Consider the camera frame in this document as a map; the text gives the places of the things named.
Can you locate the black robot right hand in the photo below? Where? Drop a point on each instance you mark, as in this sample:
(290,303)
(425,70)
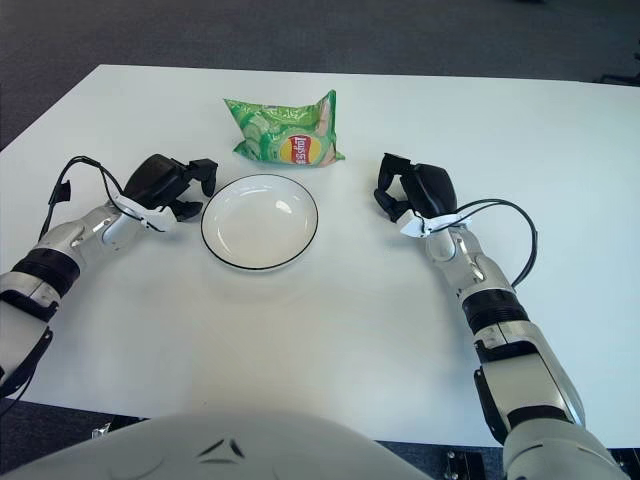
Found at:
(432,190)

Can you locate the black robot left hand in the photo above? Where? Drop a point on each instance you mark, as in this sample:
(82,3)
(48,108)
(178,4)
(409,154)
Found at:
(150,180)

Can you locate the green potato chips bag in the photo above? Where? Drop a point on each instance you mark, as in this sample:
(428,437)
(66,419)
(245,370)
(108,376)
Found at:
(280,130)

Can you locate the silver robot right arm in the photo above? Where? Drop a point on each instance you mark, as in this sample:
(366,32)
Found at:
(525,370)

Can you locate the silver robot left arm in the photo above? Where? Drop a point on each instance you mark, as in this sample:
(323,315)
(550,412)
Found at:
(60,240)

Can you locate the white plate with black rim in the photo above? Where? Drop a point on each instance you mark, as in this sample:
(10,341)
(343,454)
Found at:
(260,225)

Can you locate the grey robot torso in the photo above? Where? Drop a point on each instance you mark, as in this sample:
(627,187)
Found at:
(225,450)

